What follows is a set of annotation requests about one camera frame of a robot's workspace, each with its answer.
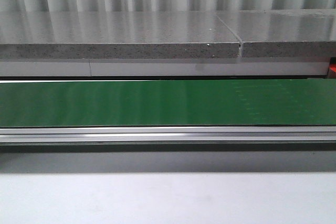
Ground green conveyor belt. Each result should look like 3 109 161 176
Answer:
1 79 335 127

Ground grey speckled stone counter slab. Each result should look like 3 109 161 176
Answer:
1 12 240 59

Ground white cabinet panel under counter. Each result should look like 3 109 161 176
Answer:
1 57 330 77

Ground red plastic bin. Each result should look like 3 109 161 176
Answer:
327 63 336 79

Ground aluminium conveyor side rail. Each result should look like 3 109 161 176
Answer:
1 126 335 153

